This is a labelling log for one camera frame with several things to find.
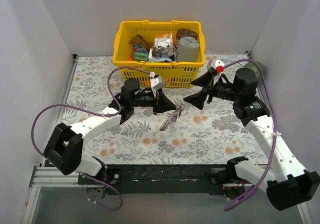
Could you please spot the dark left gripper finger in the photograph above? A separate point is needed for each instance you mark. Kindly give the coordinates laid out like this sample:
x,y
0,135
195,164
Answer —
x,y
164,101
164,107

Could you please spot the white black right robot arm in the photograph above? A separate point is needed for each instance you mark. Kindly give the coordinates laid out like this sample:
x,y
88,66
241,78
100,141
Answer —
x,y
285,180

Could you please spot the black base bar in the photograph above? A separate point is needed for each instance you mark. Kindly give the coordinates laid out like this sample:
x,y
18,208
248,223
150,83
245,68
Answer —
x,y
174,178

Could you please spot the brown round box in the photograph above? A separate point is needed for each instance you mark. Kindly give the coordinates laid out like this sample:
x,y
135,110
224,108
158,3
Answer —
x,y
182,33

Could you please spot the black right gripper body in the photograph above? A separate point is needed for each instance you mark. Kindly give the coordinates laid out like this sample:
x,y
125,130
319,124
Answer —
x,y
208,89

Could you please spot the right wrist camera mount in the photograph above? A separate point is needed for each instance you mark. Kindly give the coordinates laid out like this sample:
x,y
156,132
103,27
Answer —
x,y
216,67

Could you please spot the grey paper roll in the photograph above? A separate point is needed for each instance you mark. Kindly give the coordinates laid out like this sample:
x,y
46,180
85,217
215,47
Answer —
x,y
187,50

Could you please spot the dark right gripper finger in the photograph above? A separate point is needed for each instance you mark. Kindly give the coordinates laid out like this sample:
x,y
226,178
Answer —
x,y
198,99
203,80

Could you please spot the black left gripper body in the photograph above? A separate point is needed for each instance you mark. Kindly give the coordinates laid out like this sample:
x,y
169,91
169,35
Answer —
x,y
155,101

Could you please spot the brown cardboard packet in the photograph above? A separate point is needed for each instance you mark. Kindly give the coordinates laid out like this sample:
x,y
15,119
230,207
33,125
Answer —
x,y
140,41

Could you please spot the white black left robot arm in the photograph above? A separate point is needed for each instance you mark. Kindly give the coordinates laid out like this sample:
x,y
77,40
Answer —
x,y
64,148

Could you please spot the clear bag of small items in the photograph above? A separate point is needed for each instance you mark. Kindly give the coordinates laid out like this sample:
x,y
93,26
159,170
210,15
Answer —
x,y
162,50

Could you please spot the green small box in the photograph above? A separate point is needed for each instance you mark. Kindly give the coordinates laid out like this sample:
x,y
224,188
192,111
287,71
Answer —
x,y
139,53

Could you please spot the green yarn ball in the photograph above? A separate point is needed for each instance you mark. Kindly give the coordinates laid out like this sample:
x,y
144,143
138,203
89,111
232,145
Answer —
x,y
253,67

